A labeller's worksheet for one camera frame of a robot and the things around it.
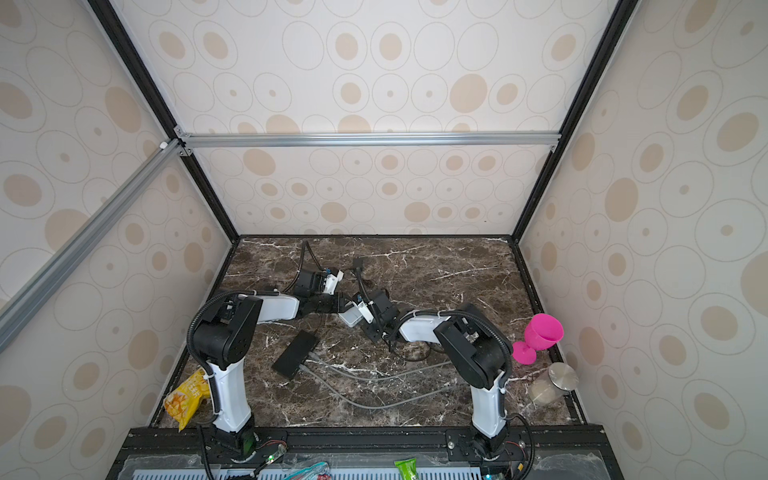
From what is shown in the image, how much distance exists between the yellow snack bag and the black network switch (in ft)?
0.62

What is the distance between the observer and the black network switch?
0.87m

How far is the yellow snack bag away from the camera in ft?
2.50
